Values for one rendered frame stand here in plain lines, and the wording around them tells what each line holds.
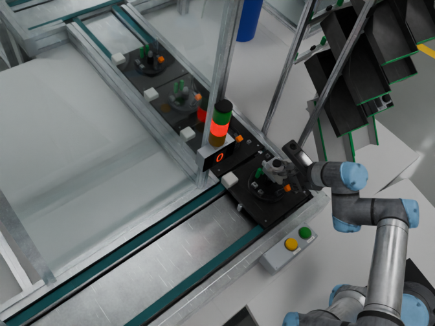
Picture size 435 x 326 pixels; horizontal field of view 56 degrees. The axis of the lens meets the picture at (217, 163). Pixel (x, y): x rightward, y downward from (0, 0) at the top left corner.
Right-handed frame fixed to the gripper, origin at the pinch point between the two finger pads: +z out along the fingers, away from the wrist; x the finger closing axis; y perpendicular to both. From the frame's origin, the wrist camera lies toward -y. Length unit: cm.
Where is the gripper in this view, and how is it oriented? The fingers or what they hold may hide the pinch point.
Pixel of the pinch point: (274, 165)
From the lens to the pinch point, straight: 139.6
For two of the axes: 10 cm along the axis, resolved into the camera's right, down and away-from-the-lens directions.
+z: -5.1, -0.3, 8.6
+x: 7.6, -4.8, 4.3
